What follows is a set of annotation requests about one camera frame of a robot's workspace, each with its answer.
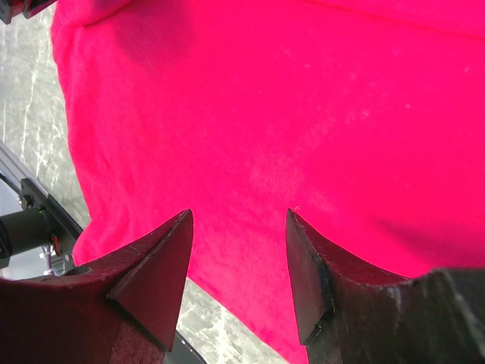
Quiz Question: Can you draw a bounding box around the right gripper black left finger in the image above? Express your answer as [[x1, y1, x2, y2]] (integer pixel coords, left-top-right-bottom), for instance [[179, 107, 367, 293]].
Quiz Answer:
[[1, 210, 193, 363]]

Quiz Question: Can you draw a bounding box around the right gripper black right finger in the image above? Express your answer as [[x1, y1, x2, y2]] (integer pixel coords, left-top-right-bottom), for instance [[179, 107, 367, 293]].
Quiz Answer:
[[286, 211, 484, 363]]

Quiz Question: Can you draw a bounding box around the red t shirt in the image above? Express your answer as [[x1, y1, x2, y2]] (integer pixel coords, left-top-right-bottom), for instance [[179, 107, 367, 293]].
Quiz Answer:
[[52, 1, 484, 363]]

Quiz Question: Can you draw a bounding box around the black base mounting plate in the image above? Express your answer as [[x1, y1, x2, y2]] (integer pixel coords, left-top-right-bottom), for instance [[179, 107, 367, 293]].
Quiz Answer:
[[1, 143, 82, 276]]

